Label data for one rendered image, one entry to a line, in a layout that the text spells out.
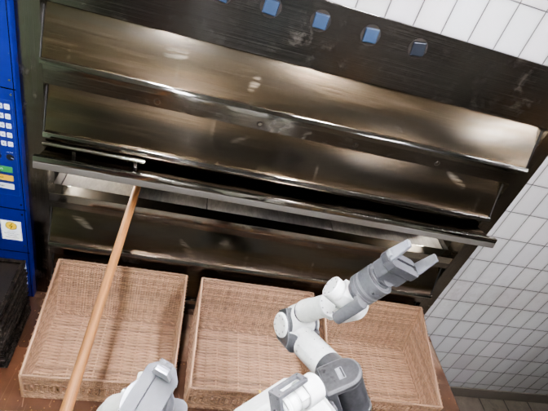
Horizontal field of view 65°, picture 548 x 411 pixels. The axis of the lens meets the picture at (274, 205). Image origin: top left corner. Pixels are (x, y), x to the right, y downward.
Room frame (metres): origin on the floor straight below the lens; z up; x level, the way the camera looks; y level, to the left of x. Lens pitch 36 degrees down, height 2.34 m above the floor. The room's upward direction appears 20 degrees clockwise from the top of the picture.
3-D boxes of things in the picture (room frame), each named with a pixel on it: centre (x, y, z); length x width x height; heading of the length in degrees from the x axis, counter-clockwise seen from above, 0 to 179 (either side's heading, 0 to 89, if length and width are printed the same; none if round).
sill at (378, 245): (1.47, -0.02, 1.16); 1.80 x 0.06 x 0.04; 106
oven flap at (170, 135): (1.45, -0.03, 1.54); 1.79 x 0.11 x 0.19; 106
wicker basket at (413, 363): (1.36, -0.69, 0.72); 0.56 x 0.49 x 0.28; 105
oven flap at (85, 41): (1.45, -0.03, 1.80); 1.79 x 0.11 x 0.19; 106
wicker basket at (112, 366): (1.03, 0.46, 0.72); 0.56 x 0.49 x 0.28; 106
